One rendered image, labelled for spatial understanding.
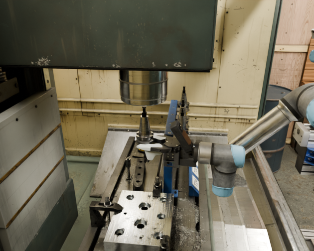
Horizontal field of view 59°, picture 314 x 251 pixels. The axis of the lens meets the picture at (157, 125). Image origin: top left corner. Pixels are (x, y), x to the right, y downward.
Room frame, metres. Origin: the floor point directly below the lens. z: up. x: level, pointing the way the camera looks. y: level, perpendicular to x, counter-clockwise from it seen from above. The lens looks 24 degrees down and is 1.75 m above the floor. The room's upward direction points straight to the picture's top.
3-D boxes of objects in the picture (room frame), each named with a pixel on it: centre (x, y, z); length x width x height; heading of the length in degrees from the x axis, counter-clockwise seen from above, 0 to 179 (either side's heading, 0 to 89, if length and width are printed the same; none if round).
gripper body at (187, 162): (0.85, -0.08, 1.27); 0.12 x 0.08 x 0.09; 78
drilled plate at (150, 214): (0.85, 0.06, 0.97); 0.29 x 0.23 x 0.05; 174
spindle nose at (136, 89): (0.88, 0.04, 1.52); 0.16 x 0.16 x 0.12
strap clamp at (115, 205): (0.89, 0.20, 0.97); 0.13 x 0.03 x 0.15; 84
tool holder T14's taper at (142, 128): (0.88, 0.04, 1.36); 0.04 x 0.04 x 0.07
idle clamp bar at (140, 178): (1.20, 0.09, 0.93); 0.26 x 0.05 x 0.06; 179
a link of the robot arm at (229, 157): (0.82, -0.24, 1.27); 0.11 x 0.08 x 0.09; 78
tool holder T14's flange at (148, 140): (0.88, 0.04, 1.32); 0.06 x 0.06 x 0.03
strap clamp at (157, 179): (1.02, 0.00, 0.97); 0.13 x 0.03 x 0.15; 174
